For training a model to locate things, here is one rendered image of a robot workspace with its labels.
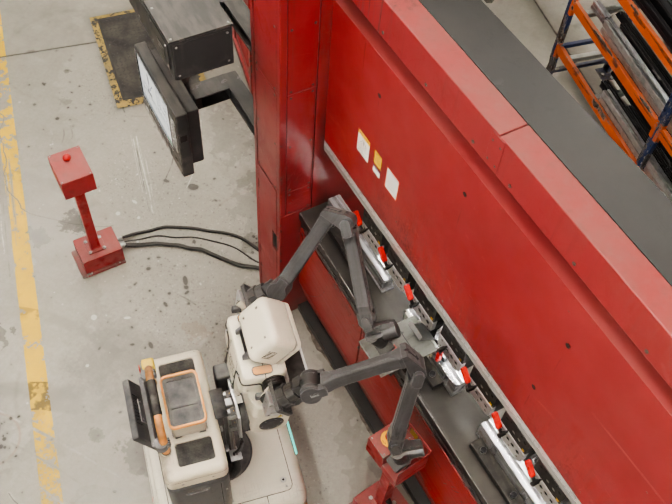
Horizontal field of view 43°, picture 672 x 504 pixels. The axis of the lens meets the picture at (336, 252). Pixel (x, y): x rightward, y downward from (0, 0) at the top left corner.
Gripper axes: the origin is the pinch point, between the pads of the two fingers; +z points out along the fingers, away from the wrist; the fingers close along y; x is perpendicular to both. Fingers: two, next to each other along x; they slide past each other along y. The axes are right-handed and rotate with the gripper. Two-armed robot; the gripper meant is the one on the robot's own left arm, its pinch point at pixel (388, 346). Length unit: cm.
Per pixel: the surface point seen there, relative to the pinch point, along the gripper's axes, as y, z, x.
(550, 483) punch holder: -78, -8, -24
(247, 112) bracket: 123, -17, -4
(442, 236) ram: 3, -46, -44
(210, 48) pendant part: 100, -85, -16
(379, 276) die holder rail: 34.9, 15.7, -9.9
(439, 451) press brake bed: -38.3, 28.7, 9.9
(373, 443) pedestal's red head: -24.7, 13.2, 28.3
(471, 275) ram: -14, -46, -44
